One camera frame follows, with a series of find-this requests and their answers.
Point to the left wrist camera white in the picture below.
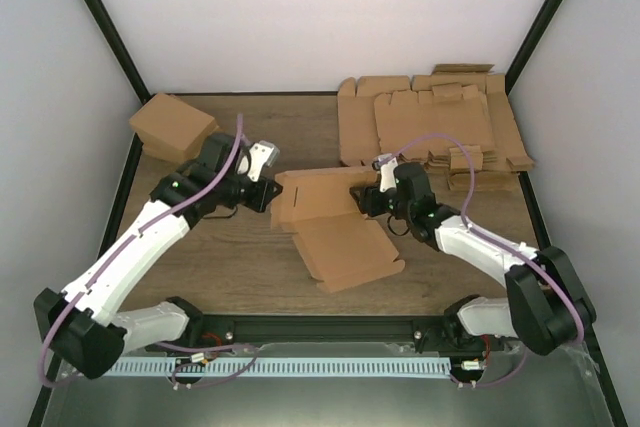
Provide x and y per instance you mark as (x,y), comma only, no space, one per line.
(262,154)

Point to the light blue slotted cable duct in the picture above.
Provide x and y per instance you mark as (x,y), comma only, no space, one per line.
(392,367)

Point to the stack of folded cardboard boxes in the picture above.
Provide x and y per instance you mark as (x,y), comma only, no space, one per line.
(172,130)

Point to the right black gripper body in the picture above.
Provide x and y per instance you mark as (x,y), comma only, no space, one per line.
(376,208)

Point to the stack of flat cardboard blanks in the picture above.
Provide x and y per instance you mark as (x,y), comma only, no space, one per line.
(456,121)

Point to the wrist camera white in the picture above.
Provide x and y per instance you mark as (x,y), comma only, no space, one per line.
(262,154)
(385,165)

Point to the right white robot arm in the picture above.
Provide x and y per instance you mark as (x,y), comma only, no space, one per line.
(546,305)

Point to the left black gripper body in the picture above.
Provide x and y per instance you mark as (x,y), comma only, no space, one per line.
(250,201)

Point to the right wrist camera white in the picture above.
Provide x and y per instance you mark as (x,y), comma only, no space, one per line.
(385,165)

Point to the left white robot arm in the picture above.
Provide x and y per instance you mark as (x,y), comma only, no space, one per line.
(84,325)

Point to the cardboard box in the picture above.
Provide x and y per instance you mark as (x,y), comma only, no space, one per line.
(340,246)

